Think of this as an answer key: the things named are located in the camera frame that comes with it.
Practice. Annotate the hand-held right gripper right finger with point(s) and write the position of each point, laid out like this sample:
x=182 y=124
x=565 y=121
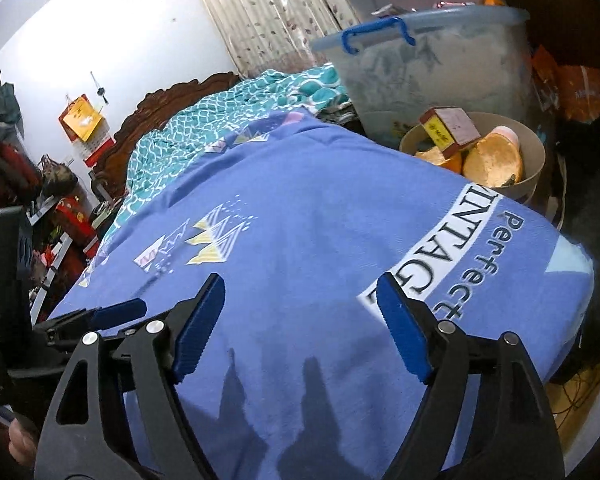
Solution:
x=405 y=325

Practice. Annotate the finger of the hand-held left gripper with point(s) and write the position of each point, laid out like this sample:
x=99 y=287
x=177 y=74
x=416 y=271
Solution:
x=120 y=310

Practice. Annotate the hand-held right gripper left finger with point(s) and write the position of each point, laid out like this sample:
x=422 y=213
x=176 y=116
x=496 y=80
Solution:
x=200 y=325

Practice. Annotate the round orange bread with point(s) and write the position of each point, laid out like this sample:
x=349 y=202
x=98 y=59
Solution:
x=495 y=160

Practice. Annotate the small brown carton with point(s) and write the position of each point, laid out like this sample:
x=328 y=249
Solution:
x=452 y=127

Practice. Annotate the beige round waste bin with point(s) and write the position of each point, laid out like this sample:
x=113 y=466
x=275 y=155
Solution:
x=532 y=160

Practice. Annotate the pink plastic cup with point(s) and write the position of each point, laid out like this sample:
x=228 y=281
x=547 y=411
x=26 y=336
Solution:
x=505 y=135

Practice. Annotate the person's left hand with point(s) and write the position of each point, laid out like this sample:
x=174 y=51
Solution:
x=22 y=442

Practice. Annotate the red gift box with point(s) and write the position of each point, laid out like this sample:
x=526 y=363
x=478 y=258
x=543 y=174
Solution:
x=75 y=220

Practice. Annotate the grey clothes shelf rack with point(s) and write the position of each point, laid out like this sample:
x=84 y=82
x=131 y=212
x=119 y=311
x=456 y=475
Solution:
x=10 y=170

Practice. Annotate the brown handbag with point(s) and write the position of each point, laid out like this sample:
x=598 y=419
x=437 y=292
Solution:
x=57 y=177

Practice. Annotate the blue printed blanket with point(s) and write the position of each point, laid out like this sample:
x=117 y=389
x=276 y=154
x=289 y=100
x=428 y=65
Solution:
x=305 y=210

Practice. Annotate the carved wooden headboard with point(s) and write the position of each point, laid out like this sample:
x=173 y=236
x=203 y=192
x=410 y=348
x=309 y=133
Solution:
x=130 y=130

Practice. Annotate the teal patterned quilt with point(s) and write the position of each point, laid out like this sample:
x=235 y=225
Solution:
x=190 y=125

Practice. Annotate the orange plastic bag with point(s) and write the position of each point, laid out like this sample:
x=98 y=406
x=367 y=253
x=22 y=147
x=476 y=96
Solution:
x=580 y=90

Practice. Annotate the leaf print curtain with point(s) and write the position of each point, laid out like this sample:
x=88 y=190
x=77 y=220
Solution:
x=270 y=10

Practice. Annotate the red yellow wall calendar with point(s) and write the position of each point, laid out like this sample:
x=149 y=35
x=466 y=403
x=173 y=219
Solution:
x=82 y=120

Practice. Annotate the wall hook with keys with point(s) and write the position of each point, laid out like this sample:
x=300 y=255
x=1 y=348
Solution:
x=99 y=90

